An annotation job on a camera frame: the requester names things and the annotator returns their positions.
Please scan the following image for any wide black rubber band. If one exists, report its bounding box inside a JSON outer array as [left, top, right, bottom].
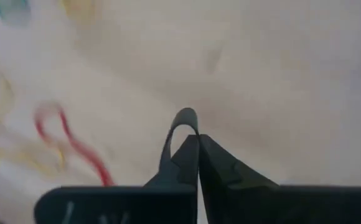
[[158, 107, 200, 187]]

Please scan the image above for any teal rubber band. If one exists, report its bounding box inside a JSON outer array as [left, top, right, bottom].
[[0, 0, 32, 24]]

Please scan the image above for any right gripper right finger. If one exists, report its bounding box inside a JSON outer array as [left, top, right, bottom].
[[199, 134, 361, 224]]

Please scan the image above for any red rubber band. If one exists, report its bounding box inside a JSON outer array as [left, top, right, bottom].
[[33, 101, 116, 187]]

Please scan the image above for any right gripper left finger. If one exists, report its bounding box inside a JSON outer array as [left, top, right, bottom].
[[34, 134, 199, 224]]

